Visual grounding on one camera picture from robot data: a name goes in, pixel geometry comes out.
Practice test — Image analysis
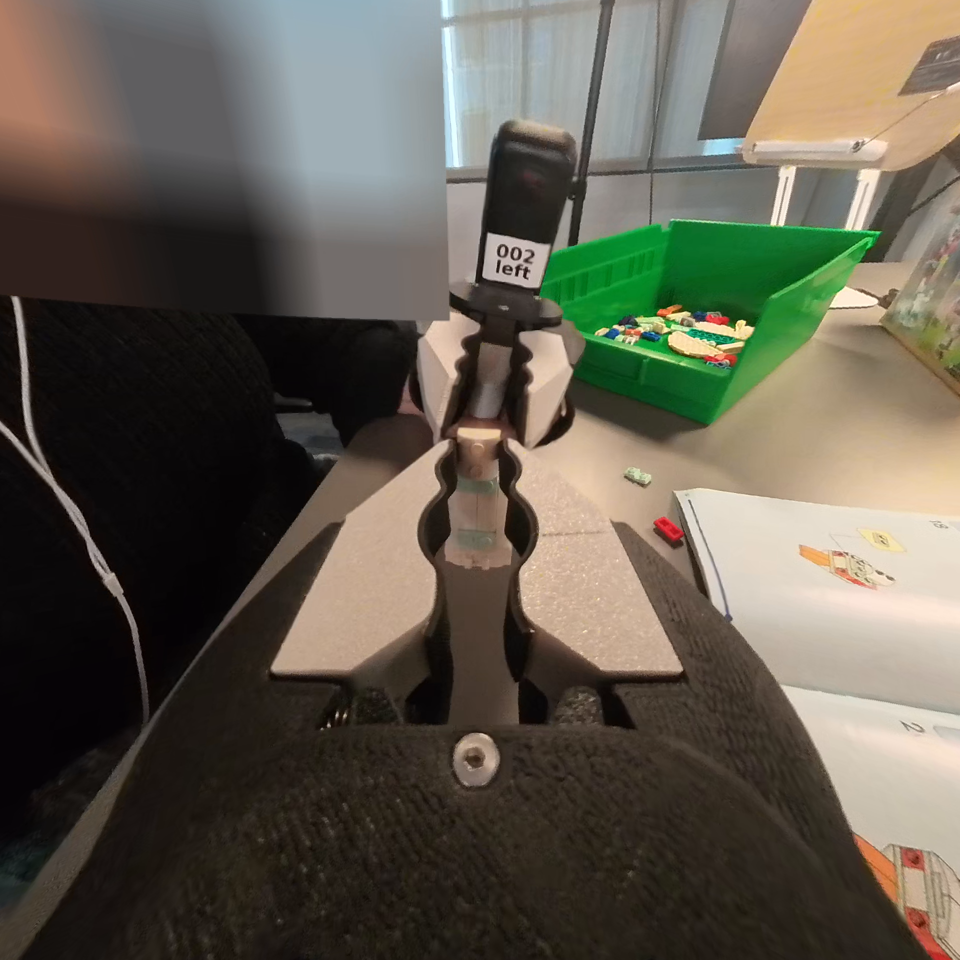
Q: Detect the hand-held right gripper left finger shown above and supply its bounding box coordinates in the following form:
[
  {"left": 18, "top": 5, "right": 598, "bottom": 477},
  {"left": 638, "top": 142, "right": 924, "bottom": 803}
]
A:
[{"left": 268, "top": 438, "right": 459, "bottom": 724}]

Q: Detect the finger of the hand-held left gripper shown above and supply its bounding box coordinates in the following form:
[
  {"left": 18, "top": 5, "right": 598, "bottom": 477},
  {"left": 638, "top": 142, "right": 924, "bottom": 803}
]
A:
[
  {"left": 508, "top": 328, "right": 576, "bottom": 451},
  {"left": 415, "top": 317, "right": 474, "bottom": 445}
]

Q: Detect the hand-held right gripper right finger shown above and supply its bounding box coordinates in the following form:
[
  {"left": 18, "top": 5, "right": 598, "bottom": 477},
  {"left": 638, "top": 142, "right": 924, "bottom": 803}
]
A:
[{"left": 499, "top": 439, "right": 685, "bottom": 726}]

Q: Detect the green plastic bin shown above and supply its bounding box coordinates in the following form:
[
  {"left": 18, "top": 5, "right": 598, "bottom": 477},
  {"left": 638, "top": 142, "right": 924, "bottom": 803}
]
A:
[{"left": 538, "top": 218, "right": 883, "bottom": 427}]

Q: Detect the long white lego assembly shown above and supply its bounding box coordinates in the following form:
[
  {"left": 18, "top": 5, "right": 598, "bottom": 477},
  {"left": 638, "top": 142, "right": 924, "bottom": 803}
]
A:
[{"left": 442, "top": 422, "right": 519, "bottom": 573}]

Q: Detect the pile of loose lego pieces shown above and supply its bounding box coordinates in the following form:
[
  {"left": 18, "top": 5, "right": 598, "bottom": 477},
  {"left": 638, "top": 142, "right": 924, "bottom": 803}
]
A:
[{"left": 594, "top": 303, "right": 756, "bottom": 371}]

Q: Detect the open lego instruction booklet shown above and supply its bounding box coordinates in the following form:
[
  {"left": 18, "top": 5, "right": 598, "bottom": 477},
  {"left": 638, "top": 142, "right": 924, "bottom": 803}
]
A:
[{"left": 672, "top": 487, "right": 960, "bottom": 960}]

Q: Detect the yellow lego box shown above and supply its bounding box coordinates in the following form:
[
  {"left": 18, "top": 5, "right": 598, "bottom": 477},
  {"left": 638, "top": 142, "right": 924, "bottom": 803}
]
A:
[{"left": 879, "top": 216, "right": 960, "bottom": 399}]

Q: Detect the black tripod pole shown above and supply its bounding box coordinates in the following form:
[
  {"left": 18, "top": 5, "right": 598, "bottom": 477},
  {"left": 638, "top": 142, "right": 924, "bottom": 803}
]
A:
[{"left": 566, "top": 0, "right": 618, "bottom": 249}]

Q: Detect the light wooden standing desk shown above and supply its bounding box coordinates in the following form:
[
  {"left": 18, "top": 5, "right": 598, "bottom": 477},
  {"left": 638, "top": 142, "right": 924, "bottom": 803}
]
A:
[{"left": 741, "top": 0, "right": 960, "bottom": 230}]

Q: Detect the white earphone cable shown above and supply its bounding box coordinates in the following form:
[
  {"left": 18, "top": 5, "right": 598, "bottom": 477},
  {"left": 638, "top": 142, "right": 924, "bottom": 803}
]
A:
[{"left": 0, "top": 296, "right": 151, "bottom": 729}]

